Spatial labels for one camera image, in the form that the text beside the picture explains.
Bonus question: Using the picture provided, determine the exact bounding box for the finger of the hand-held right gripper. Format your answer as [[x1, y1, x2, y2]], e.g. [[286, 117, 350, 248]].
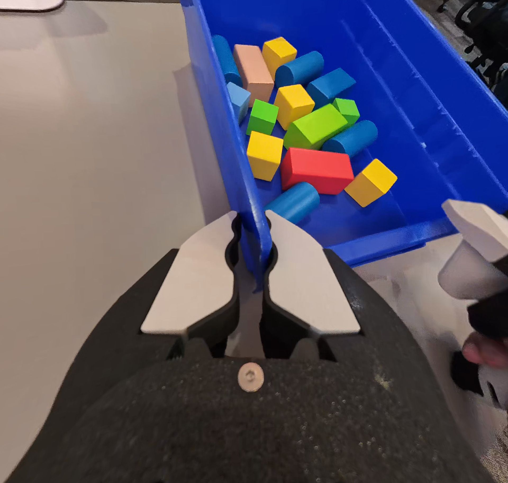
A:
[[442, 199, 508, 265], [438, 241, 508, 301]]

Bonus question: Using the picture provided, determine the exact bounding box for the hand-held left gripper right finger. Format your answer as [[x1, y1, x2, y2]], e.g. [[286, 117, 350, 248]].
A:
[[261, 210, 362, 338]]

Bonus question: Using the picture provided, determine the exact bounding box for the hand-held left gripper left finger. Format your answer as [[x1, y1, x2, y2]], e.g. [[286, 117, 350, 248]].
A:
[[141, 213, 242, 337]]

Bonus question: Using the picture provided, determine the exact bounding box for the red wooden block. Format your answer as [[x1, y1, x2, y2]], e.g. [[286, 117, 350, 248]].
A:
[[280, 147, 355, 195]]

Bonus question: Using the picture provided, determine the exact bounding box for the yellow wooden cube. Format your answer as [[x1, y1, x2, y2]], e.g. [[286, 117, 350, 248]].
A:
[[246, 131, 285, 183]]

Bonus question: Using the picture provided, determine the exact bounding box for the blue plastic bin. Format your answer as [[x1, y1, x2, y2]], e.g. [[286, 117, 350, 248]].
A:
[[176, 0, 508, 268]]

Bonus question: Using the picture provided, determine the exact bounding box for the long green wooden block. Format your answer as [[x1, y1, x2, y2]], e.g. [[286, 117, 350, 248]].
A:
[[283, 104, 350, 150]]

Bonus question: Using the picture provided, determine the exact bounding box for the green wooden cube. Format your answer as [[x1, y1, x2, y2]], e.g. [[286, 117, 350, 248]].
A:
[[246, 99, 280, 138]]

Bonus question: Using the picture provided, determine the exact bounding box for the light blue wooden cube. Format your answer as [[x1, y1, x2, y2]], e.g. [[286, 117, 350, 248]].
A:
[[226, 82, 252, 125]]

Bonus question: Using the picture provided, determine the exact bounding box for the natural wooden block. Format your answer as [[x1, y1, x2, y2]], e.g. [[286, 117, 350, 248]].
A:
[[234, 44, 275, 105]]

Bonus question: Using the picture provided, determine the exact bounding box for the person's right hand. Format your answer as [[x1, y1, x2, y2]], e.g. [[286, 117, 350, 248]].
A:
[[462, 332, 508, 372]]

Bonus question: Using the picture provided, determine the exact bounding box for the small green wooden block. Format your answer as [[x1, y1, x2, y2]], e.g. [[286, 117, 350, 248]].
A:
[[332, 98, 361, 127]]

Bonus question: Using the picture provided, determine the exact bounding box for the black office chair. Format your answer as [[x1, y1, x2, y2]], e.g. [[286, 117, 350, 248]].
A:
[[445, 0, 508, 79]]

